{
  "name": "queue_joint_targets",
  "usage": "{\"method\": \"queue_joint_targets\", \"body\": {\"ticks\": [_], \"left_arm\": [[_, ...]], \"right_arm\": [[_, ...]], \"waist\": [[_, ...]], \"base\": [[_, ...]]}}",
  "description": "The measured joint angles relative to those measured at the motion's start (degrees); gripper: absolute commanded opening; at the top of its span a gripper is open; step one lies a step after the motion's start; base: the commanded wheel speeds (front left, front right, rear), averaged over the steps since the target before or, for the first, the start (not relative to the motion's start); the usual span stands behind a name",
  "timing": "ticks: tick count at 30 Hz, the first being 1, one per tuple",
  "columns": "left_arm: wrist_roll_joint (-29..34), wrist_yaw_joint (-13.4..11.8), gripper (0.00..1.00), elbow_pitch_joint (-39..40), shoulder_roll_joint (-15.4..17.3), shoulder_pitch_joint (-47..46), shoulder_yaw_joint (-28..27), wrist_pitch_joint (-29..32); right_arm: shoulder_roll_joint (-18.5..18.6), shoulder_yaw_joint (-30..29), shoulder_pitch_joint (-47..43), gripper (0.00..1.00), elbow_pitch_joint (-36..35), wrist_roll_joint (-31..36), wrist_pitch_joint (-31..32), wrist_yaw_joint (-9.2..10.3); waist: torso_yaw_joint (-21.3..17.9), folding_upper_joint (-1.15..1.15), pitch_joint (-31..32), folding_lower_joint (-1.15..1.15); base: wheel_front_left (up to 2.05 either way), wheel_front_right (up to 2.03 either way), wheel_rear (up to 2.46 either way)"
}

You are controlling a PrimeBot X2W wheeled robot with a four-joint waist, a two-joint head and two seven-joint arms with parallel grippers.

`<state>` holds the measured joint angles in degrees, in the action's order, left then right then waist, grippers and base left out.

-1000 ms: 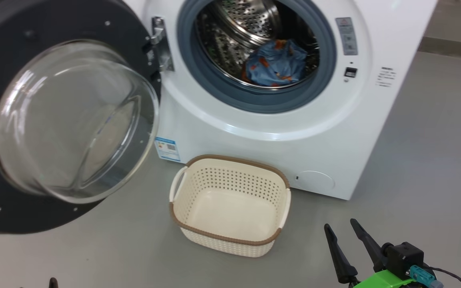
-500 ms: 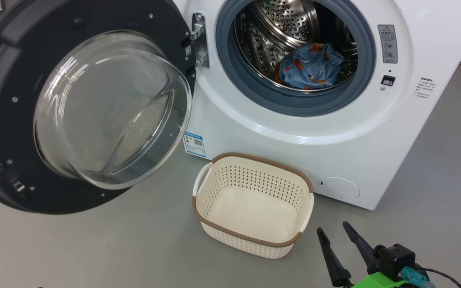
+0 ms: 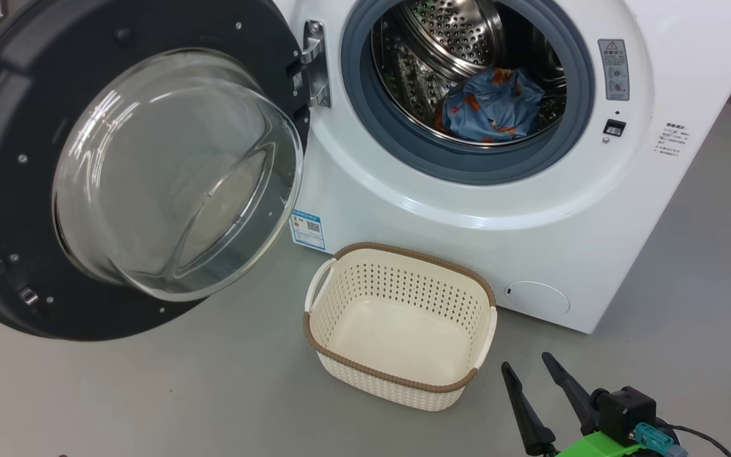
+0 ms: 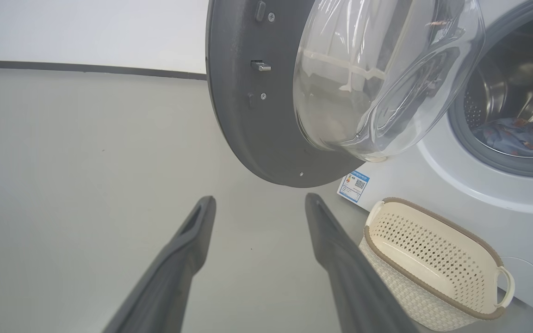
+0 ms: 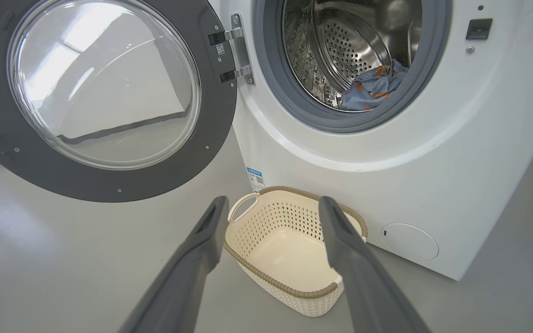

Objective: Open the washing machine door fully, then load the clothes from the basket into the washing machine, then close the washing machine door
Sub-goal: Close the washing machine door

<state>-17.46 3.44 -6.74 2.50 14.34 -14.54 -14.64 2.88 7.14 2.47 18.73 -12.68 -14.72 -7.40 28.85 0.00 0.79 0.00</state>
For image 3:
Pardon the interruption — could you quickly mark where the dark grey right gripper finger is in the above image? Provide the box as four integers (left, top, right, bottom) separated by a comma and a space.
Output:
501, 362, 558, 456
541, 352, 601, 435

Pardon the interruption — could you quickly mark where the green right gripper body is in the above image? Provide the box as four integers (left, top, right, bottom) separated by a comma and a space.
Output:
543, 430, 649, 457

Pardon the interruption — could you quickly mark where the blue cartoon print garment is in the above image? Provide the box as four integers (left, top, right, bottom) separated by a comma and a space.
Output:
442, 67, 546, 142

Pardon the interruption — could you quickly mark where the white washing machine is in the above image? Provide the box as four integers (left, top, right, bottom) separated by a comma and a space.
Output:
270, 0, 731, 335

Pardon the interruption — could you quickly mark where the metal door hinge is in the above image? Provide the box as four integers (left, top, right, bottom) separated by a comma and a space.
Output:
286, 19, 333, 110

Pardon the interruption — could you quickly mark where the round white filter cover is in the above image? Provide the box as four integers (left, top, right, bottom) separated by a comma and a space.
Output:
503, 281, 571, 319

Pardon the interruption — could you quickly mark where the cream perforated laundry basket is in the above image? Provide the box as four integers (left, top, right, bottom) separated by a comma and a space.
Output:
303, 242, 498, 412

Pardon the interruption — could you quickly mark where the small printed text label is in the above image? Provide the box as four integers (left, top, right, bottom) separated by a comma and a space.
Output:
653, 123, 691, 157

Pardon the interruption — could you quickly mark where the blue energy label sticker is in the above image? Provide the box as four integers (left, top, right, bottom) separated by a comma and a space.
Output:
289, 209, 327, 252

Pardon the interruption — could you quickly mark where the grey warning sticker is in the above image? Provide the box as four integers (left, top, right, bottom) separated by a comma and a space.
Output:
598, 39, 630, 102

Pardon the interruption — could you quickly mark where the black cable teal connector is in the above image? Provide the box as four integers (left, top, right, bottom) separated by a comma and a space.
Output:
633, 422, 731, 457

